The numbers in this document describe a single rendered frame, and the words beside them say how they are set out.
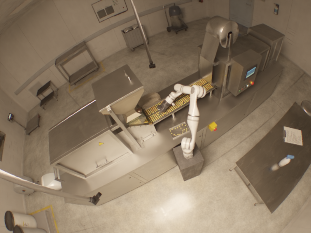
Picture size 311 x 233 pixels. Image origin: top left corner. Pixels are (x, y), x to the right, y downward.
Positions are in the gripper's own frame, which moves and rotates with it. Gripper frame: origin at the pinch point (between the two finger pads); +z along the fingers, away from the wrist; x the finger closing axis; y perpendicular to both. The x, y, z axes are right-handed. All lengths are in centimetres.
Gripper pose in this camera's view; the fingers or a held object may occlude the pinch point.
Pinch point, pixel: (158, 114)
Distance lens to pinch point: 153.3
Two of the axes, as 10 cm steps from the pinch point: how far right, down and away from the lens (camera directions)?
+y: -6.4, -2.0, -7.4
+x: 4.6, 6.8, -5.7
